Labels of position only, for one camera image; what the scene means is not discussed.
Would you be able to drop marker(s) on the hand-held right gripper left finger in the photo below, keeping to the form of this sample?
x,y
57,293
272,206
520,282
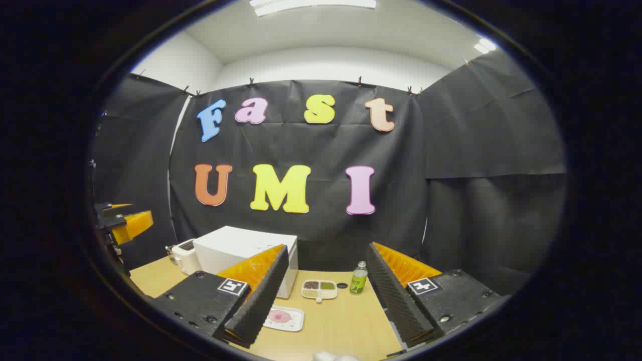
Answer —
x,y
261,306

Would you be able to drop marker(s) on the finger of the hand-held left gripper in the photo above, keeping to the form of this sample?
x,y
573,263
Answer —
x,y
108,208
133,225

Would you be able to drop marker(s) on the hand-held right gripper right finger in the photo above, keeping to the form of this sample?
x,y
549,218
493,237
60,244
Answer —
x,y
396,301

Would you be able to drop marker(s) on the pink meat slice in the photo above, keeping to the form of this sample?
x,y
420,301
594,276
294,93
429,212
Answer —
x,y
280,316

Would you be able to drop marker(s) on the white square plate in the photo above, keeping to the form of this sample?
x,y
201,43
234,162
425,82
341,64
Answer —
x,y
297,321

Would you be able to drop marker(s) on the white microwave oven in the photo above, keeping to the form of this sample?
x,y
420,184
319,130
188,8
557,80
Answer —
x,y
235,245

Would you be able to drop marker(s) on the green drink bottle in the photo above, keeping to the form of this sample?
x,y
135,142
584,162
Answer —
x,y
358,283

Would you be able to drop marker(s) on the white divided dish with grains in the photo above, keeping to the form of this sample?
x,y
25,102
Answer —
x,y
319,293

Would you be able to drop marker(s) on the white toaster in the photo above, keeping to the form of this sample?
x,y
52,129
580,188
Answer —
x,y
186,258

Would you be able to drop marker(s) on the small ceiling light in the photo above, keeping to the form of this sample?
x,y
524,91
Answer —
x,y
484,46

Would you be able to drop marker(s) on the long ceiling light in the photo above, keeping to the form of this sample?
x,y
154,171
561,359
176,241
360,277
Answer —
x,y
311,5

